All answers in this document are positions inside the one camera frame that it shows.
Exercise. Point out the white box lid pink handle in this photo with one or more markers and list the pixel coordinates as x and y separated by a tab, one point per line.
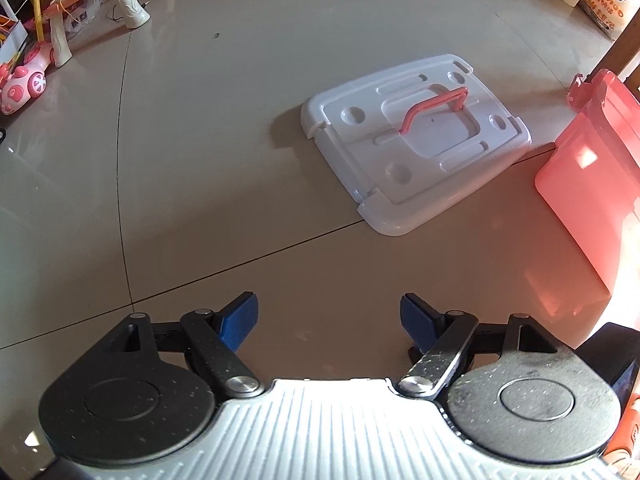
411	141

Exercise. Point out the pink plastic storage box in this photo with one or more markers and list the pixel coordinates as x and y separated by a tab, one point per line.
591	181

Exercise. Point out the yellow hoop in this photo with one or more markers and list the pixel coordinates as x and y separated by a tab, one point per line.
36	4

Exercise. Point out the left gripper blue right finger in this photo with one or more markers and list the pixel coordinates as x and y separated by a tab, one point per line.
442	339

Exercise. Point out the printed plastic bag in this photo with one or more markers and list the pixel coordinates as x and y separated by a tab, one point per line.
611	16

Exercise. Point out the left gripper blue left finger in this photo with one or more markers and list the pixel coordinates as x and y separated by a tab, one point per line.
212	340

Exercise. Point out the orange slipper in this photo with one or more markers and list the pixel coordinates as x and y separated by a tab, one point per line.
622	452

